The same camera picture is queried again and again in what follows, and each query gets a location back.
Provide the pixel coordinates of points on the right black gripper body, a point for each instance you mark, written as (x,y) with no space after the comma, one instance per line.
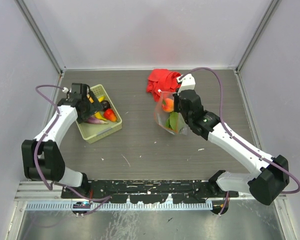
(177,108)

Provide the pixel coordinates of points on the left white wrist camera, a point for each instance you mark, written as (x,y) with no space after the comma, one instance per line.
(66,91)

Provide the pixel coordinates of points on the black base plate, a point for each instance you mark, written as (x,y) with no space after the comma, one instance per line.
(153,191)

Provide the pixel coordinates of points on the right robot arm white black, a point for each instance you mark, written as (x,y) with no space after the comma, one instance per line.
(267,175)

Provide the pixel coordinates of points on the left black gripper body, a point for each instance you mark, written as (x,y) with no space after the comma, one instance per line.
(85,114)

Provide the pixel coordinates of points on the red strawberry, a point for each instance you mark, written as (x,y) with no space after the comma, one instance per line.
(110,115)

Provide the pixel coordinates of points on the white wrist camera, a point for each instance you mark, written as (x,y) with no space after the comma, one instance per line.
(186,82)
(66,91)

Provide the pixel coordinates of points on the slotted cable duct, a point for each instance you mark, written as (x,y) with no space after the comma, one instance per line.
(71,205)

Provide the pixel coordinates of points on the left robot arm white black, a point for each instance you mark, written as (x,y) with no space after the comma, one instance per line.
(41,156)

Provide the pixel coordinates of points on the clear zip top bag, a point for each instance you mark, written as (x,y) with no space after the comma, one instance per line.
(166,117)

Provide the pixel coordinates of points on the dark purple plum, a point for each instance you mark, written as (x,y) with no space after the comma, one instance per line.
(105,105)

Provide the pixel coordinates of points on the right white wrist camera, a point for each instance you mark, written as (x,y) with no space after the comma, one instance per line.
(186,82)

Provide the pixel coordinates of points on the red crumpled cloth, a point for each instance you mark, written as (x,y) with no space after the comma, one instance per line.
(162,80)

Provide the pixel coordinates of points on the orange peach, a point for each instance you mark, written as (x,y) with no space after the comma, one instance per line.
(167,105)

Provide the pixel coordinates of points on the purple eggplant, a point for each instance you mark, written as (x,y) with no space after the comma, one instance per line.
(96,121)

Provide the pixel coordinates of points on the green leafy vegetable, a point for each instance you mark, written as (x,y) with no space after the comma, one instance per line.
(175,123)

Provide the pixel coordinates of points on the green plastic basket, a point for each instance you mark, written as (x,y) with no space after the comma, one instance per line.
(94,132)

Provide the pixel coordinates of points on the yellow banana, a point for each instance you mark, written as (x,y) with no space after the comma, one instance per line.
(98,115)

